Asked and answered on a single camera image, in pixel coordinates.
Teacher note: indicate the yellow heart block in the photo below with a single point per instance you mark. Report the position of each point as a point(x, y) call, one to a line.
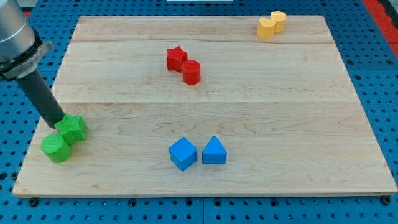
point(265, 28)

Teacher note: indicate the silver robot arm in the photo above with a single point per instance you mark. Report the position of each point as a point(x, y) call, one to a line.
point(21, 51)

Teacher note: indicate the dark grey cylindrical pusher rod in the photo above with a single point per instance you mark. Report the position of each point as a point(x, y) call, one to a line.
point(41, 97)

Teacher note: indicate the blue cube block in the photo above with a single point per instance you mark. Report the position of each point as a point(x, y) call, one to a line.
point(183, 154)

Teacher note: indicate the red star block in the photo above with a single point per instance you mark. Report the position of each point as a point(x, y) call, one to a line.
point(175, 58)

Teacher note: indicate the green star block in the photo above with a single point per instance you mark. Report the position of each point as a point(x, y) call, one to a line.
point(72, 128)

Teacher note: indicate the green cylinder block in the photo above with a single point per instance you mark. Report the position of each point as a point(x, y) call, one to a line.
point(55, 147)

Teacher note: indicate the light wooden board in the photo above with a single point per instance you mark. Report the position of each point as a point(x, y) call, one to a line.
point(284, 108)

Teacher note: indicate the blue triangle block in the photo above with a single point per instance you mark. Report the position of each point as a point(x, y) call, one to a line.
point(214, 152)

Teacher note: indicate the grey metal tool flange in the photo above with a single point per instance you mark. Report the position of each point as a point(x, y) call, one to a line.
point(27, 62)

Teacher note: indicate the red cylinder block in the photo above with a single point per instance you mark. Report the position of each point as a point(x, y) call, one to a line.
point(191, 71)

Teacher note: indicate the yellow hexagon block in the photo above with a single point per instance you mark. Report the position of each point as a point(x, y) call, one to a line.
point(280, 18)

